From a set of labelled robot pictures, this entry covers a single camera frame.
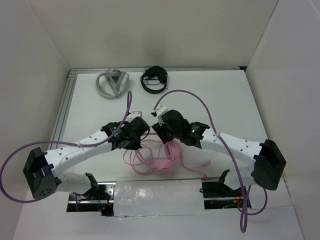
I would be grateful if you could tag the black headphones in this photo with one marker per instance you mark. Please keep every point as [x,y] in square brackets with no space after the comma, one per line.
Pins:
[154,75]

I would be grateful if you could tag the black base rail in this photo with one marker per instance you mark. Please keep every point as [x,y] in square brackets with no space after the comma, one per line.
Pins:
[216,196]

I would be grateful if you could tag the pink headphones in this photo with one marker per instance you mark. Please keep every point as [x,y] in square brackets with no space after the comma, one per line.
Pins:
[168,155]

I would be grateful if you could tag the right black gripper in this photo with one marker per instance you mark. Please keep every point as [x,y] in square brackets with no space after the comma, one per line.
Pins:
[160,130]

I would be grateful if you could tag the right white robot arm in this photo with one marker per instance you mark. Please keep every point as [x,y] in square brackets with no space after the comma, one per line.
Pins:
[264,160]

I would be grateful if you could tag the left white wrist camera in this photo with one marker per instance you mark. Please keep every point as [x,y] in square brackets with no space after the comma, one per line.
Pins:
[134,114]

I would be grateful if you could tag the grey white headphones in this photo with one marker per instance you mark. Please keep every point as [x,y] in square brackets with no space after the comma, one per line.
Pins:
[117,81]

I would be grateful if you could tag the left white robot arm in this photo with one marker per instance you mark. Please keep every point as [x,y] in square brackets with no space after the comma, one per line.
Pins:
[46,171]

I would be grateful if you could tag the white taped cover plate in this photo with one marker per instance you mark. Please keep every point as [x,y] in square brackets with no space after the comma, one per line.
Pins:
[158,198]

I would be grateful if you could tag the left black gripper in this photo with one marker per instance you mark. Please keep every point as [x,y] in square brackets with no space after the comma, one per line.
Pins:
[135,146]

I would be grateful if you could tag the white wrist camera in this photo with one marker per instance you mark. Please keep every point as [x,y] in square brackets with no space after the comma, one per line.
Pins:
[158,112]
[134,114]

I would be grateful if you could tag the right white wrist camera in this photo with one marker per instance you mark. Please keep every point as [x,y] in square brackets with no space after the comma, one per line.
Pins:
[158,112]

